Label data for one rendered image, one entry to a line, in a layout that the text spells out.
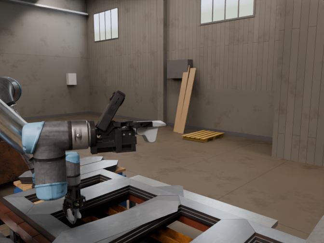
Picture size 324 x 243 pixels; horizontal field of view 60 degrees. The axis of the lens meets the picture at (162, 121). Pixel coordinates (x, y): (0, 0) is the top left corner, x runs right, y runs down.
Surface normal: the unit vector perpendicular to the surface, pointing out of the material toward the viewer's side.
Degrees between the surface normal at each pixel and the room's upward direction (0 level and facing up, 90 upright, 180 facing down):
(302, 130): 90
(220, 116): 90
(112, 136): 82
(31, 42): 90
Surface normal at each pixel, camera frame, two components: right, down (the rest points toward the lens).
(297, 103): -0.70, 0.11
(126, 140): 0.34, 0.00
